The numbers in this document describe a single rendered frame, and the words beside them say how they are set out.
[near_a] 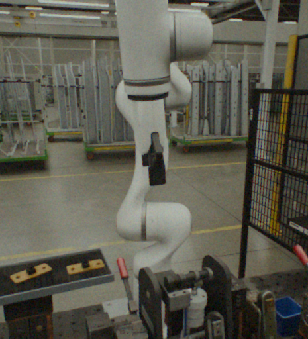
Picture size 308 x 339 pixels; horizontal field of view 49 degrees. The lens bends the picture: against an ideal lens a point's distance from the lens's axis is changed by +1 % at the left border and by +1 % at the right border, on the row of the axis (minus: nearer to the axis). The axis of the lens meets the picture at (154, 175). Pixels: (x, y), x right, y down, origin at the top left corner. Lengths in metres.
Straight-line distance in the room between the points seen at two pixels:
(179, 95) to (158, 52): 0.43
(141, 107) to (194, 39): 0.14
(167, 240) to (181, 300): 0.31
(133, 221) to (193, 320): 0.33
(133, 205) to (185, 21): 0.58
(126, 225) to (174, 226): 0.14
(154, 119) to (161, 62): 0.09
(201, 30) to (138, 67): 0.11
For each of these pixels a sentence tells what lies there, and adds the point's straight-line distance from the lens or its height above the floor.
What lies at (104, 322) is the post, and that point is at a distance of 0.78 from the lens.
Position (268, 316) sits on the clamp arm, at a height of 1.06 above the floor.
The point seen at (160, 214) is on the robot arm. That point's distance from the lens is 1.00.
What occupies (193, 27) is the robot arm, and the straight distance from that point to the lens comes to 0.58.
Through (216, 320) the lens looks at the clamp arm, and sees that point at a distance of 0.80.
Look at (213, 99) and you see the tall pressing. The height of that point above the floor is 1.17.
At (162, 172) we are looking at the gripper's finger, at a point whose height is 1.42.
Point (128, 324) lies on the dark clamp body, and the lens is 0.80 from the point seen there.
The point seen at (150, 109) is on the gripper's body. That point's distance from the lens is 0.59.
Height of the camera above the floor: 1.58
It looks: 15 degrees down
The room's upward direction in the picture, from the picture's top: straight up
